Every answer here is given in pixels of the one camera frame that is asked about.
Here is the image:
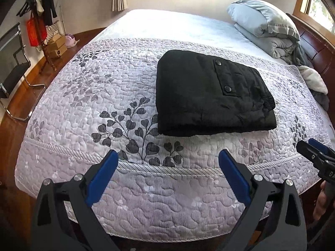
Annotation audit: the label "dark wooden headboard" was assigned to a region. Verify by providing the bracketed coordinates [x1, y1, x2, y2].
[286, 13, 335, 89]

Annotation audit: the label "red bag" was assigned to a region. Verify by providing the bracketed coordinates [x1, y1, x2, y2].
[26, 12, 48, 47]

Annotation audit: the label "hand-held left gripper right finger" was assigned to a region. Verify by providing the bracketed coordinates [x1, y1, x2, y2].
[217, 149, 308, 251]

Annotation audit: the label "folded blue grey comforter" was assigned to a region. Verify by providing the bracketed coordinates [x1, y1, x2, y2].
[226, 0, 301, 59]

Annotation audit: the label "black hanging clothes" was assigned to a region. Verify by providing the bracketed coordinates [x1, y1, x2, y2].
[35, 0, 57, 26]

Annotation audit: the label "pink round container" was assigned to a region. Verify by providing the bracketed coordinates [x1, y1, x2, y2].
[65, 33, 80, 47]

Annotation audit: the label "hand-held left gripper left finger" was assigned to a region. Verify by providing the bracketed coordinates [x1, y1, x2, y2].
[30, 150, 119, 251]

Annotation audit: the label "black jacket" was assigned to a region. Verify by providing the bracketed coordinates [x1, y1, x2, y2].
[156, 50, 278, 137]

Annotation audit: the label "person's right hand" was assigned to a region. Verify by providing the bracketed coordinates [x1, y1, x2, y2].
[314, 182, 327, 221]

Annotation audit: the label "grey floral quilted bedspread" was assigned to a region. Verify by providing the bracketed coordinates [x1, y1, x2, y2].
[14, 38, 335, 243]

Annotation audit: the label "brown cardboard box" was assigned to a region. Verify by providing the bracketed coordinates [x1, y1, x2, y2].
[48, 35, 66, 48]
[46, 43, 68, 59]

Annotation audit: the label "black metal frame chair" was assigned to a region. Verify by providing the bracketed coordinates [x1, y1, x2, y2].
[0, 22, 46, 122]

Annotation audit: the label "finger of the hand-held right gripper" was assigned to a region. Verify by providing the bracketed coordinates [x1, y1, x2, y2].
[308, 138, 335, 160]
[296, 140, 327, 173]

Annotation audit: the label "wooden coat rack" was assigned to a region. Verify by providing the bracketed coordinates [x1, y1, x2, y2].
[16, 0, 68, 71]

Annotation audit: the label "wooden framed window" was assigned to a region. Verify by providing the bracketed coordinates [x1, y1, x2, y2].
[292, 0, 335, 34]

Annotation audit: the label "white fleece blanket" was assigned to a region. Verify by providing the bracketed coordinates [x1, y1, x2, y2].
[298, 65, 329, 95]

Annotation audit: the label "black clothes hanger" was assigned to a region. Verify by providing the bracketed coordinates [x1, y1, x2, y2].
[16, 0, 36, 17]

